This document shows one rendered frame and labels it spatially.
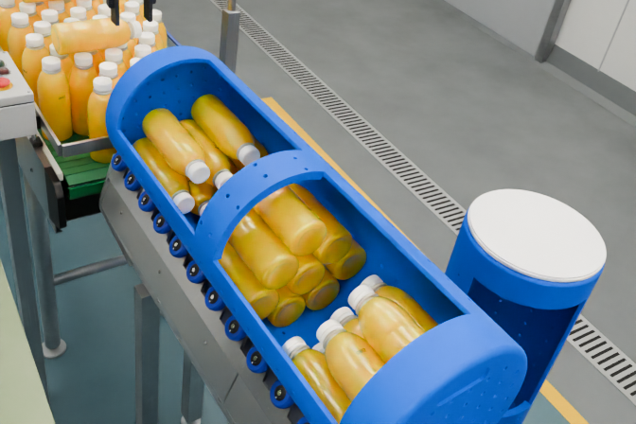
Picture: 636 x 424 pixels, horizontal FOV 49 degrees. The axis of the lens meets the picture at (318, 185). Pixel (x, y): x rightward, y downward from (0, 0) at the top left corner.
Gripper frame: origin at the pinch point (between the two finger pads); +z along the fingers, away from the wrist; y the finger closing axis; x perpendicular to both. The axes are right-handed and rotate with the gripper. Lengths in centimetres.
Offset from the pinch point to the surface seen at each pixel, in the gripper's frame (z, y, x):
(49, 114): 27.6, -16.0, 9.4
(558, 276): 22, 47, -86
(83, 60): 15.8, -7.3, 10.2
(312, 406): 16, -12, -91
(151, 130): 13.9, -6.2, -24.8
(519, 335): 60, 68, -74
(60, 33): 10.0, -11.3, 12.7
